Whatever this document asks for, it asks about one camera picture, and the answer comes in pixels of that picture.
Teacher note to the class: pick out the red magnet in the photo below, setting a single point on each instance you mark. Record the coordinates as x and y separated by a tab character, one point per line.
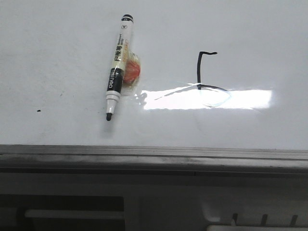
132	73

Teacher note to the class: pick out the grey aluminium whiteboard frame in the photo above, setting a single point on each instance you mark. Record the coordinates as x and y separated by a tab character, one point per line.
155	158

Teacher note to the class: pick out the white whiteboard surface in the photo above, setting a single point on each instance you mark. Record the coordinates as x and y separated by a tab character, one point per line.
214	73

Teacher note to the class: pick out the black and white whiteboard marker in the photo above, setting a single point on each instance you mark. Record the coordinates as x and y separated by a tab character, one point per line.
120	59

